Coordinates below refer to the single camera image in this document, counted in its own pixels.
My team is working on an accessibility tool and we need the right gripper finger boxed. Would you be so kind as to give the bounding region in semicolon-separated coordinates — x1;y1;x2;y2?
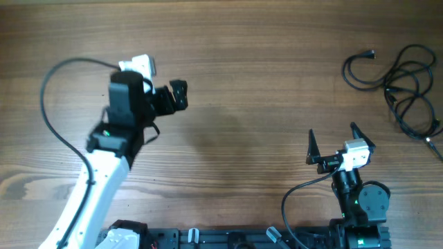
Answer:
350;122;376;149
306;129;321;165

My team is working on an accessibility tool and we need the black cable bundle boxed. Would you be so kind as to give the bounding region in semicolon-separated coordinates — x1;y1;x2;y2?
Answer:
382;44;443;141

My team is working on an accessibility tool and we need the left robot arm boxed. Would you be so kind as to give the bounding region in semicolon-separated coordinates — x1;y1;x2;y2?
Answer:
41;71;188;248

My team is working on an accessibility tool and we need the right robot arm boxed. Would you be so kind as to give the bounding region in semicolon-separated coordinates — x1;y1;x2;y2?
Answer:
297;123;392;249

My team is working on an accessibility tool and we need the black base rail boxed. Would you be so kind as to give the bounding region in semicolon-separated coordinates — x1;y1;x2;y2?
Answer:
96;226;392;249

